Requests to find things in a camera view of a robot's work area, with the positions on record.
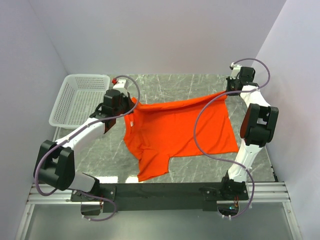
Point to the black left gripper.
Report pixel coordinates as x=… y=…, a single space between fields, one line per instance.
x=130 y=104

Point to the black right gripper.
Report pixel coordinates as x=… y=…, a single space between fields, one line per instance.
x=229 y=81

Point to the orange t-shirt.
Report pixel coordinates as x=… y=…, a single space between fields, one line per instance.
x=160 y=131

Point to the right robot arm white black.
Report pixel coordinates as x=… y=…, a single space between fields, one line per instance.
x=257 y=129

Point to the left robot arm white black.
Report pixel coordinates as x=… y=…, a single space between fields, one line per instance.
x=55 y=164

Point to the white perforated plastic basket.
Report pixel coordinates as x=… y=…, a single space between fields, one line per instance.
x=77 y=98

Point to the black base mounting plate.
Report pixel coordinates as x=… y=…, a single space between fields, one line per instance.
x=165 y=196

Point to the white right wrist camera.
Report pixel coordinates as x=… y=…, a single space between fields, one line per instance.
x=235 y=70

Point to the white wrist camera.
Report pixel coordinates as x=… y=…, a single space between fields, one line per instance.
x=120 y=85
x=235 y=70

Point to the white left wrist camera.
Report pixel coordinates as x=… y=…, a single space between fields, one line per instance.
x=120 y=85

